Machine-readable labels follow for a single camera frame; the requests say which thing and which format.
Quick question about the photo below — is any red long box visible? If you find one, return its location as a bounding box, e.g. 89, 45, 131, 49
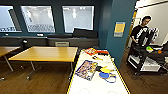
97, 49, 110, 56

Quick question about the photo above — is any black monitor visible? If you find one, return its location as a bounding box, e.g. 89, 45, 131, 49
160, 39, 168, 54

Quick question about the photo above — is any large wooden table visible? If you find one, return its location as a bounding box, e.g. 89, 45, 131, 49
8, 45, 79, 81

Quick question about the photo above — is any orange item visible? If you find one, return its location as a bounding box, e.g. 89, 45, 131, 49
157, 49, 163, 55

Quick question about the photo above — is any white yellow air hockey table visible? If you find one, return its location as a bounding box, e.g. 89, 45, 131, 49
65, 48, 132, 94

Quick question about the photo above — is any black cushion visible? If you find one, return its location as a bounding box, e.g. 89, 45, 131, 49
72, 28, 99, 39

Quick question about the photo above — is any small wooden table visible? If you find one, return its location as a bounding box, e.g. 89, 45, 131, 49
0, 45, 21, 73

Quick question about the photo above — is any blue paddle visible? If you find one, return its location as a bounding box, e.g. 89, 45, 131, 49
98, 72, 112, 80

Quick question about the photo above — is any green item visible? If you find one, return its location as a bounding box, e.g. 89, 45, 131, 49
146, 46, 154, 53

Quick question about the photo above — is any small yellow tool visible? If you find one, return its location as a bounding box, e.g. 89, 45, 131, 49
92, 55, 104, 61

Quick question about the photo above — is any grey chair back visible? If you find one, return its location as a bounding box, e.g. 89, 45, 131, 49
54, 41, 70, 48

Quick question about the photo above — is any yellow wall poster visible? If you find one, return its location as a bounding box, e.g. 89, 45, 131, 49
113, 21, 126, 38

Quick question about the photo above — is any black wheeled cart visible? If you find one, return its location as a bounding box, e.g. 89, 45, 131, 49
127, 41, 168, 76

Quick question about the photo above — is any white storage bin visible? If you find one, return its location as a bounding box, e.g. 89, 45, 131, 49
128, 54, 161, 73

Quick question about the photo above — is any dark grey bench sofa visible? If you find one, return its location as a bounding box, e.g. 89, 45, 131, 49
0, 34, 100, 50

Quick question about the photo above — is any yellow paddle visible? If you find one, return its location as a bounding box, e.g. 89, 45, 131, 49
100, 66, 116, 75

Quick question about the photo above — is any small black object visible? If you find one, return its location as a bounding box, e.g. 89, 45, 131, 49
95, 65, 103, 72

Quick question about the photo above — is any blue picture book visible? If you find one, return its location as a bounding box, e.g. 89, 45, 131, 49
74, 59, 99, 82

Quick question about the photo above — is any wide window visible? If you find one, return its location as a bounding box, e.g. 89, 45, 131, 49
62, 5, 95, 34
20, 5, 57, 34

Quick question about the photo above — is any orange game box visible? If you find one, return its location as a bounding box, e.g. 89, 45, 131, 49
83, 47, 99, 56

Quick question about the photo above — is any narrow window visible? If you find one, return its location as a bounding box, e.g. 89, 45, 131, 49
0, 5, 17, 33

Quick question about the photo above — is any person in black shirt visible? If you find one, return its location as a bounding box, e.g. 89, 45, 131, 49
129, 14, 158, 48

